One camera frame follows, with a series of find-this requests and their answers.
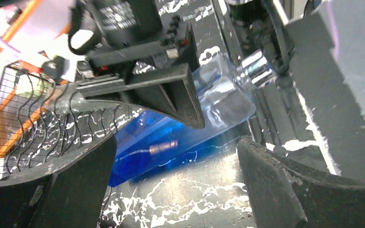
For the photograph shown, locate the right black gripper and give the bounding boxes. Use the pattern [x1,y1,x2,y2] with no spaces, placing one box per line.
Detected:
[67,0,205,129]

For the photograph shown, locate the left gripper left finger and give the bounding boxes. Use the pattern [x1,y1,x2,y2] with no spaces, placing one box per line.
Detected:
[0,135,117,228]

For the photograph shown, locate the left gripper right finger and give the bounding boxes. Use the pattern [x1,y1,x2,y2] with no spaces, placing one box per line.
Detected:
[236,137,365,228]

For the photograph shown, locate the blue clear glass bottle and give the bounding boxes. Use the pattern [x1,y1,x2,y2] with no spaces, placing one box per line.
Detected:
[108,50,275,187]

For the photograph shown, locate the orange wooden shelf rack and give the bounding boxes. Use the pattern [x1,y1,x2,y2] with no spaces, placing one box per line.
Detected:
[0,0,73,158]

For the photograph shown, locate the black wire wine rack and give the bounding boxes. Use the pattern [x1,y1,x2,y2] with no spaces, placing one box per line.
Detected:
[0,61,139,181]

